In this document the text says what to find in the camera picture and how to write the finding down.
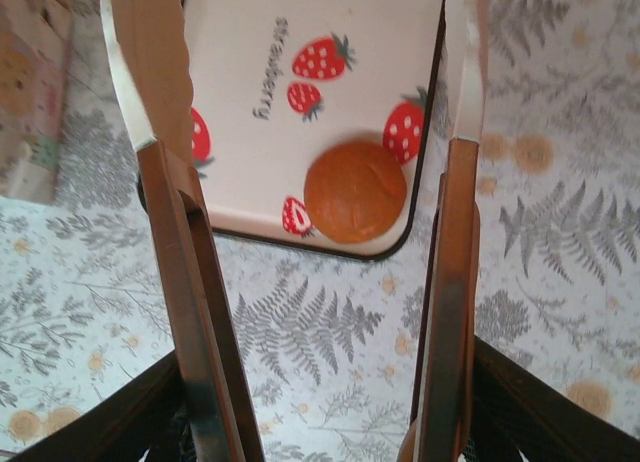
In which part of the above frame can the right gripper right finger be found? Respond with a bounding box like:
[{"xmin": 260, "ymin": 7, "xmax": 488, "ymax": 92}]
[{"xmin": 464, "ymin": 334, "xmax": 640, "ymax": 462}]

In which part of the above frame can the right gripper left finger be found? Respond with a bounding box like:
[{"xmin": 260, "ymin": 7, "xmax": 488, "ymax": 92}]
[{"xmin": 0, "ymin": 351, "xmax": 194, "ymax": 462}]

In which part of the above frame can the white paper bag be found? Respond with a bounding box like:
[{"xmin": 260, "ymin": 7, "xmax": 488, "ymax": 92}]
[{"xmin": 0, "ymin": 0, "xmax": 76, "ymax": 206}]

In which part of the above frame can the round brown fake bun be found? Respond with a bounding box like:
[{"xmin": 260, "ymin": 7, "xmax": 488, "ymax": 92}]
[{"xmin": 303, "ymin": 139, "xmax": 409, "ymax": 246}]

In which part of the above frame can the floral print table cover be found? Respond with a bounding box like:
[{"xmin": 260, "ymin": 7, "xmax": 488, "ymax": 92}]
[{"xmin": 0, "ymin": 0, "xmax": 640, "ymax": 462}]

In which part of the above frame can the strawberry print tray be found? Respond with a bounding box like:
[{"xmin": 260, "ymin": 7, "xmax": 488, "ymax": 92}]
[{"xmin": 177, "ymin": 0, "xmax": 449, "ymax": 261}]

